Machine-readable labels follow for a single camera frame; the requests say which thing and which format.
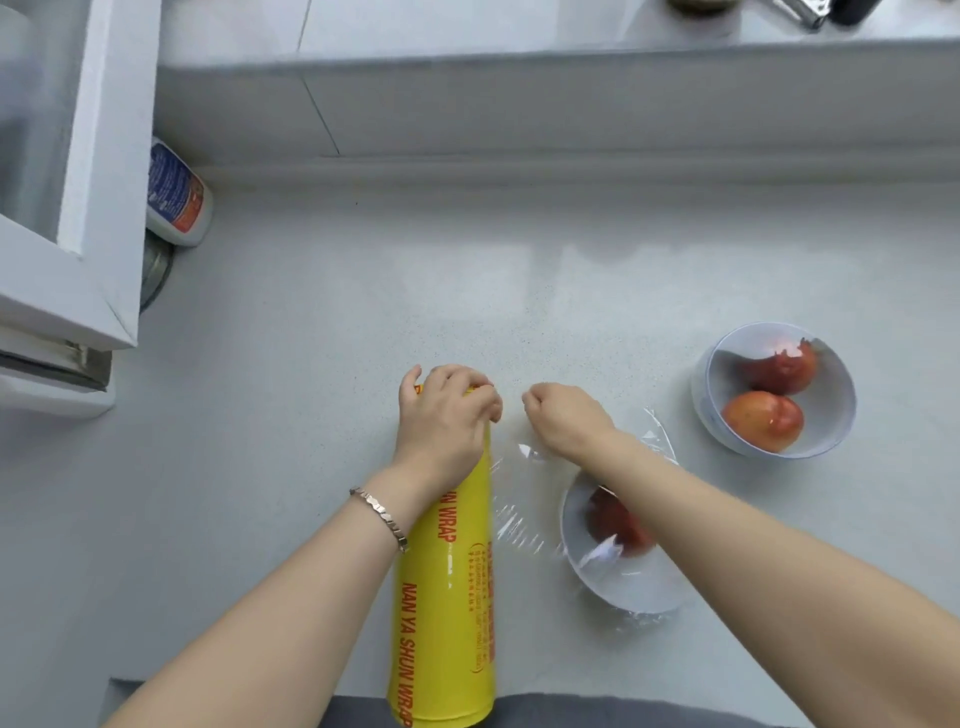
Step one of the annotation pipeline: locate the person's right forearm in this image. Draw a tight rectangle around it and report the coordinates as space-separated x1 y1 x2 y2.
583 429 960 728

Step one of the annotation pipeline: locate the red and yellow round fruit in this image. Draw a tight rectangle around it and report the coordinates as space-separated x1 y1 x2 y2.
720 390 806 455

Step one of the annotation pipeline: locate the silver metal tool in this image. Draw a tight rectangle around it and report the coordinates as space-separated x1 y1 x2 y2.
756 0 835 32

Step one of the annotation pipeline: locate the clear cling film sheet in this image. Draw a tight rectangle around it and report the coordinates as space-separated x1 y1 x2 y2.
487 407 696 628

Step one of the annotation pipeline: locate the round metal lid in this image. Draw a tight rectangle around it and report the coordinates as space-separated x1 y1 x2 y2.
138 228 176 315

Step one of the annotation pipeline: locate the person's left forearm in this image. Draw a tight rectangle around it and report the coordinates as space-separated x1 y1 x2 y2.
103 466 444 728

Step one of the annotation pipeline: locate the white film-covered bowl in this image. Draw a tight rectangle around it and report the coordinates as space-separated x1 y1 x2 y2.
558 468 696 618

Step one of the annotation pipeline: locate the black container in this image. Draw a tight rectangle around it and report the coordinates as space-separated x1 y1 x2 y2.
828 0 887 28

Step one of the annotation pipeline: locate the dark red fruit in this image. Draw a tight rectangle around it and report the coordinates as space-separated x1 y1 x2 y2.
585 486 658 558

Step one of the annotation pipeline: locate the person's right hand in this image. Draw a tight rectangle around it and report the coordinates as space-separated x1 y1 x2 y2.
521 382 619 462

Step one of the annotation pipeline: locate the yellow cling wrap roll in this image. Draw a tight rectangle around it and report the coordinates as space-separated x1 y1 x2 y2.
387 382 498 728

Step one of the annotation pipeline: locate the white bowl with two fruits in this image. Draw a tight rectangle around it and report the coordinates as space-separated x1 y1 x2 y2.
690 321 858 461

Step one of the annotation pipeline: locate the person's left hand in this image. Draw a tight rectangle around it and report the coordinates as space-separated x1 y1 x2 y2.
389 363 504 494

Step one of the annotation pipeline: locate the white bottle with blue label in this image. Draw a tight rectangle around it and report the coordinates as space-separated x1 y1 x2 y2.
145 136 215 249

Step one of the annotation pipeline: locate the white cabinet door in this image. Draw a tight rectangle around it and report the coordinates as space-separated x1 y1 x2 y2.
0 0 163 420

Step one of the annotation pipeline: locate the silver link bracelet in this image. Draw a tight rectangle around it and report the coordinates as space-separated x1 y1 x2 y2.
348 486 411 555

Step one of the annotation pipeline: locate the red fruit with stem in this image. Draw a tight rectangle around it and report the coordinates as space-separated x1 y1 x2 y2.
741 338 819 397

